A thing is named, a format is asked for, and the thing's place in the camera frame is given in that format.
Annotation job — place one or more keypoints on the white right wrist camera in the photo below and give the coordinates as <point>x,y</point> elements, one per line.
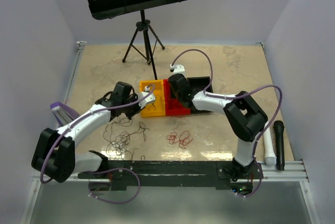
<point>177,69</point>

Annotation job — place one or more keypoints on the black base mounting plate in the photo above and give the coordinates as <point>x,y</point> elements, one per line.
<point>214,174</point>

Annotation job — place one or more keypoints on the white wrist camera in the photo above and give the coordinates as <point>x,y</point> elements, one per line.
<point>177,69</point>
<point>147,97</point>

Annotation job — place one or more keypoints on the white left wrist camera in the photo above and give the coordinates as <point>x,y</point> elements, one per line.
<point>147,97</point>

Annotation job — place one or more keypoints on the red plastic bin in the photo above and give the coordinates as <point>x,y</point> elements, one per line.
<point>172,106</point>

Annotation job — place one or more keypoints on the aluminium front rail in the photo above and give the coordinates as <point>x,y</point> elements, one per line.
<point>294,171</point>

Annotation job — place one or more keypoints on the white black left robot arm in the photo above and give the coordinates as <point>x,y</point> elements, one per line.
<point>55,154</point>

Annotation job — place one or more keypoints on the black plastic bin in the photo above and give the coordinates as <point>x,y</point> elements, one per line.
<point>198,83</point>

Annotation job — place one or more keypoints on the black microphone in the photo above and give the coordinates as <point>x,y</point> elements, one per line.
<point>278,128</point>

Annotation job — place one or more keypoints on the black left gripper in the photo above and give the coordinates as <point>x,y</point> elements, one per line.
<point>130,115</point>

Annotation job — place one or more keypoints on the yellow plastic bin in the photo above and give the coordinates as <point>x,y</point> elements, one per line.
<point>157,109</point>

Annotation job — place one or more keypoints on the purple metronome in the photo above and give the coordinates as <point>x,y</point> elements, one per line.
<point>63,113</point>

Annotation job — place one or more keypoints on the white microphone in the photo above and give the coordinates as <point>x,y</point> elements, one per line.
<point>269,155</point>

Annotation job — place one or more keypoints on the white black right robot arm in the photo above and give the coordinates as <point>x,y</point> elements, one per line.
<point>245,116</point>

